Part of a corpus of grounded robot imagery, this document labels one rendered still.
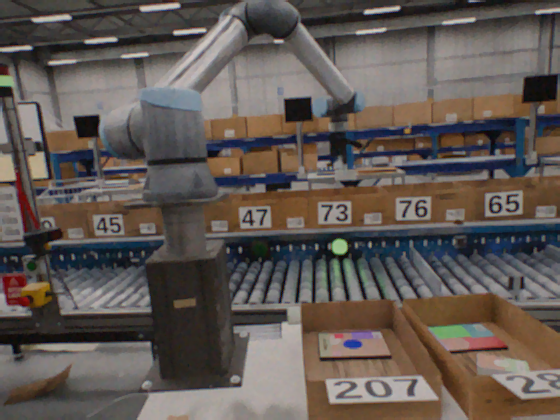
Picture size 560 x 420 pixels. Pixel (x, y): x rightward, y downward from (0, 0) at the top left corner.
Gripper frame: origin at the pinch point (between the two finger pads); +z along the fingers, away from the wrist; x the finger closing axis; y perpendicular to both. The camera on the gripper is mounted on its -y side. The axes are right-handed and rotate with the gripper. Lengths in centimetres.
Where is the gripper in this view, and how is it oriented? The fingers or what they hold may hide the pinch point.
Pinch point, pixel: (345, 172)
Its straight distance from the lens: 199.1
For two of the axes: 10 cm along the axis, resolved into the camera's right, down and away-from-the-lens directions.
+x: -1.1, 2.0, -9.7
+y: -9.9, 0.5, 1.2
